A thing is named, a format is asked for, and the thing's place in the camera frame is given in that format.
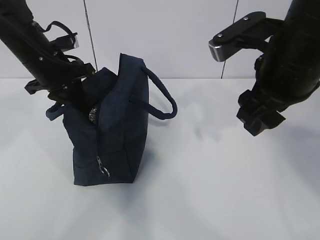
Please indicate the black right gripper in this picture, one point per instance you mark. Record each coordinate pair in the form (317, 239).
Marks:
(257, 112)

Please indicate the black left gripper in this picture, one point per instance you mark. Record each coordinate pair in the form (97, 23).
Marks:
(61, 76)

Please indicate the dark blue lunch bag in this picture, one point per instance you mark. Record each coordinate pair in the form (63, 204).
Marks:
(109, 141)

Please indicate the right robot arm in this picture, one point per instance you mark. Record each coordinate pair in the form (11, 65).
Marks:
(290, 71)

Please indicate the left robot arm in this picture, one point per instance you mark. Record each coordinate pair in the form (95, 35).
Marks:
(42, 51)

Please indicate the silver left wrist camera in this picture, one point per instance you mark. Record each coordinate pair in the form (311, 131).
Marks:
(65, 43)

